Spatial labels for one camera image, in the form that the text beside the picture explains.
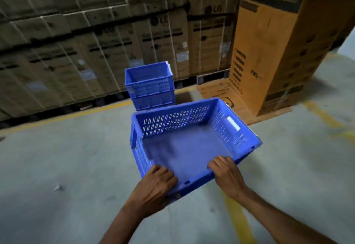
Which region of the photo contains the person's left hand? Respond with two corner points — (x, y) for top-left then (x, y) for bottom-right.
(130, 165), (178, 220)

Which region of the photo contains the person's right hand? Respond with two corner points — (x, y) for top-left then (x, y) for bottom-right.
(207, 156), (248, 200)

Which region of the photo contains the person's right forearm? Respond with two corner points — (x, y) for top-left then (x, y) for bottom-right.
(235, 188), (341, 244)

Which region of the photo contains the tall orange-brown cardboard box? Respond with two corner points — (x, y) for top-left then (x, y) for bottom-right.
(229, 0), (355, 117)

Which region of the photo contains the blue perforated plastic crate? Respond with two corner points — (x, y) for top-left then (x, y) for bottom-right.
(130, 98), (263, 204)

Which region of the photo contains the flattened cardboard sheet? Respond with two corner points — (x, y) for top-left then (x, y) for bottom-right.
(196, 81), (294, 126)

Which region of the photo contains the wall of stacked cardboard boxes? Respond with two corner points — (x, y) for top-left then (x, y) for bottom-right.
(0, 0), (245, 123)

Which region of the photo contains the person's left forearm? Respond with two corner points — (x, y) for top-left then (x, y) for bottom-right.
(99, 198), (146, 244)

